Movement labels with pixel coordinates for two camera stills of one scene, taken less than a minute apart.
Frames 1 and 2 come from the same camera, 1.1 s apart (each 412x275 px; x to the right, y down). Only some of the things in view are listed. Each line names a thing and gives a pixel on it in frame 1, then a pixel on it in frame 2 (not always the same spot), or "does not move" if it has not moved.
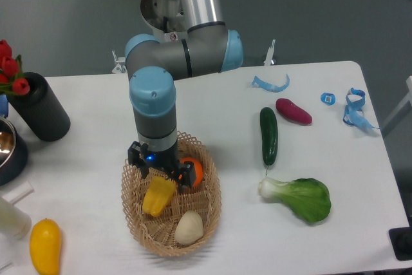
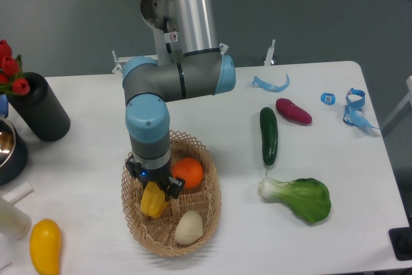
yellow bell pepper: [159, 192] does not move
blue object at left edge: [4, 105] does not move
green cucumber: [268, 120] does not move
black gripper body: [168, 160] to [160, 176]
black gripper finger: [184, 174] to [174, 187]
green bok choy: [307, 198] does not move
